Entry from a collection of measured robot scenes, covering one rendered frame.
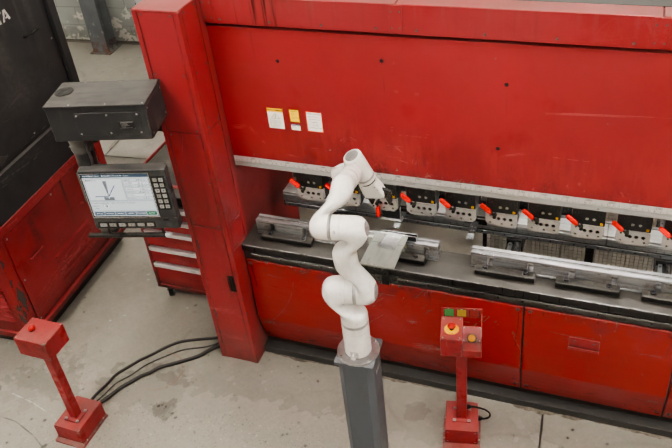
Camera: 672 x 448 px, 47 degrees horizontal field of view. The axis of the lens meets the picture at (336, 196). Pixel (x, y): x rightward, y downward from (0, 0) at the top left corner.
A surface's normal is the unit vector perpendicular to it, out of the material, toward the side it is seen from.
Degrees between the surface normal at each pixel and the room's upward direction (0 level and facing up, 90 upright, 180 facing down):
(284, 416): 0
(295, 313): 90
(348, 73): 90
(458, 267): 0
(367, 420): 90
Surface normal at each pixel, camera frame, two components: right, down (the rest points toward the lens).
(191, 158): -0.34, 0.58
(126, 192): -0.11, 0.59
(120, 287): -0.10, -0.81
